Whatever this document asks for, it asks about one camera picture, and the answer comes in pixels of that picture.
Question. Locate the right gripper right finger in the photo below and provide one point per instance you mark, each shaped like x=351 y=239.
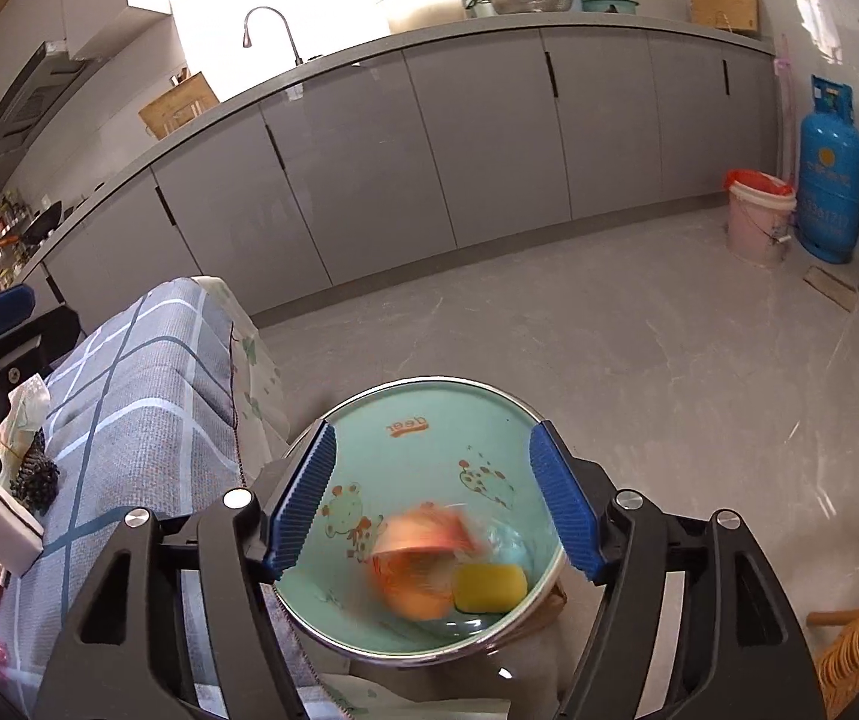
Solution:
x=581 y=500

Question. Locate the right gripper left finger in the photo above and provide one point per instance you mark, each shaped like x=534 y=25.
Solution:
x=289 y=492

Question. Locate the yellow sponge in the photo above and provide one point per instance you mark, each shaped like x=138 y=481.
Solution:
x=489 y=588

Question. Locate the orange snack packet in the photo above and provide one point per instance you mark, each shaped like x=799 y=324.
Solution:
x=415 y=556

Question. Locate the grey kitchen base cabinets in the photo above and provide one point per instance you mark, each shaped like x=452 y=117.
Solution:
x=419 y=146

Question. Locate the kitchen faucet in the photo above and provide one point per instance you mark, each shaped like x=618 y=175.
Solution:
x=268 y=36

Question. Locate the green-white plastic bag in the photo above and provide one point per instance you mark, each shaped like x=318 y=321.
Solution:
x=29 y=405

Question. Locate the spice rack with bottles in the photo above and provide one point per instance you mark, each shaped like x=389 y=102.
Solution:
x=15 y=217

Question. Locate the black knitted cloth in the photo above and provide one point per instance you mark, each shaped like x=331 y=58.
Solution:
x=36 y=482

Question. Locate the black wok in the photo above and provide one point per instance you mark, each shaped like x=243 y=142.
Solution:
x=42 y=225

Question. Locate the green enamel basin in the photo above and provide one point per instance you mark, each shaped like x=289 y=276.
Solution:
x=427 y=440

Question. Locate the blue plaid tablecloth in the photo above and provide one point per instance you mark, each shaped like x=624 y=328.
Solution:
x=144 y=603

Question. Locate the range hood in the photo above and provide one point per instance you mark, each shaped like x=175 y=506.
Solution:
x=49 y=78

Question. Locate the wooden cutting board left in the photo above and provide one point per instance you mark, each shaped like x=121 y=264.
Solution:
x=181 y=104

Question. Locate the wooden cutting board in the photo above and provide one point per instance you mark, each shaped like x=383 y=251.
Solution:
x=181 y=104
x=742 y=16

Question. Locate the pink bucket red lid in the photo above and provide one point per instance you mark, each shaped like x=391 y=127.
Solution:
x=760 y=216

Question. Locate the blue gas cylinder right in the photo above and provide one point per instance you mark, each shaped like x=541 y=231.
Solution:
x=828 y=182

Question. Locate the teal tray on counter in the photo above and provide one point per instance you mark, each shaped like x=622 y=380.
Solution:
x=624 y=7

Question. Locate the wooden cutting board right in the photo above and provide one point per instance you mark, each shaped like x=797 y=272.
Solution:
x=742 y=16

